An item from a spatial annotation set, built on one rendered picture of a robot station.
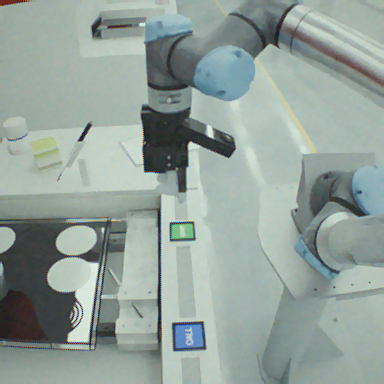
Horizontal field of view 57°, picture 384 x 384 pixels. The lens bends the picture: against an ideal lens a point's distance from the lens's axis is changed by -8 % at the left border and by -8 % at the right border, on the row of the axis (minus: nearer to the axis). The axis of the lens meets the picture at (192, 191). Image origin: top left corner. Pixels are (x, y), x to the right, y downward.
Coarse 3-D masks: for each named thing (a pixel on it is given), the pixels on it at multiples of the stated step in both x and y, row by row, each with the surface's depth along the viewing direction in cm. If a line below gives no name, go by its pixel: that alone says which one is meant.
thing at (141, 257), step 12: (132, 228) 95; (144, 228) 95; (156, 228) 95; (132, 240) 91; (144, 240) 91; (156, 240) 91; (132, 252) 88; (144, 252) 88; (156, 252) 88; (132, 264) 85; (144, 264) 85; (156, 264) 85; (132, 276) 83; (144, 276) 83; (156, 276) 83; (120, 312) 75; (132, 312) 75; (144, 312) 75; (156, 312) 75; (120, 348) 70; (132, 348) 70; (144, 348) 70; (156, 348) 70
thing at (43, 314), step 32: (0, 224) 92; (32, 224) 93; (64, 224) 93; (96, 224) 93; (0, 256) 83; (32, 256) 84; (64, 256) 84; (96, 256) 84; (0, 288) 76; (32, 288) 76; (0, 320) 69; (32, 320) 70; (64, 320) 71
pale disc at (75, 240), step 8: (64, 232) 91; (72, 232) 91; (80, 232) 91; (88, 232) 91; (56, 240) 88; (64, 240) 88; (72, 240) 88; (80, 240) 88; (88, 240) 88; (64, 248) 86; (72, 248) 86; (80, 248) 86; (88, 248) 86
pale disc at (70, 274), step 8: (56, 264) 82; (64, 264) 82; (72, 264) 82; (80, 264) 82; (56, 272) 80; (64, 272) 80; (72, 272) 80; (80, 272) 81; (88, 272) 81; (48, 280) 78; (56, 280) 79; (64, 280) 79; (72, 280) 79; (80, 280) 79; (56, 288) 77; (64, 288) 77; (72, 288) 77
